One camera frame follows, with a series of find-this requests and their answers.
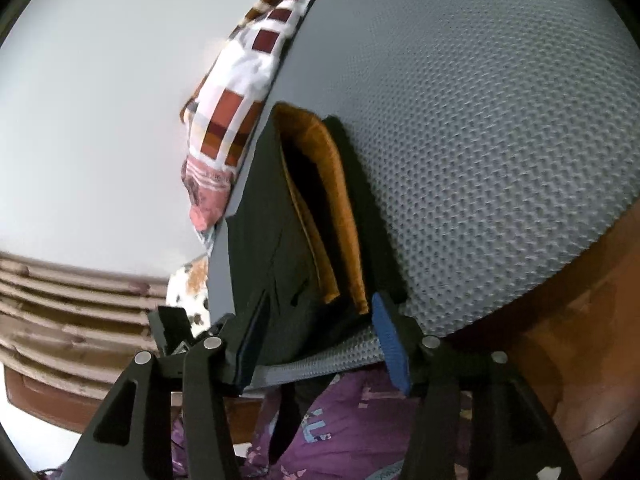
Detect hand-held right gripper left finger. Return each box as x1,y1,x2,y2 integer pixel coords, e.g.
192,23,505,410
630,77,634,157
60,290,273,480

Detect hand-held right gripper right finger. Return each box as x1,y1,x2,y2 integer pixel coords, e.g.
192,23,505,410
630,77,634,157
371,292,583,480

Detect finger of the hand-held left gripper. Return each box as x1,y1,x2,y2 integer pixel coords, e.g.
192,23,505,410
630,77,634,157
147,305,201,357

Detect person's purple patterned clothing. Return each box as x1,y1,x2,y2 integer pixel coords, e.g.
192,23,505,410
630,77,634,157
170,365,476,480

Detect brown wooden bed frame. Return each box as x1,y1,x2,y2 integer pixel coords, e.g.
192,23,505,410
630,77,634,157
450,210,640,480

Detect red white checked pillow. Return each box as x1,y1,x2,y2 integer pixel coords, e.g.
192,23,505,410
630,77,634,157
180,0,336,233

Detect white cloth with brown spots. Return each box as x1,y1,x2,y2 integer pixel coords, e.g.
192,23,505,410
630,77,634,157
165,255,213,341

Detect dark brown wooden board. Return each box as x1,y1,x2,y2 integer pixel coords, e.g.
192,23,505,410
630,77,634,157
4,364,266,446

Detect light wooden slatted panel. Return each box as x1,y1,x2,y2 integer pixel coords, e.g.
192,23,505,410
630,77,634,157
0,252,171,401

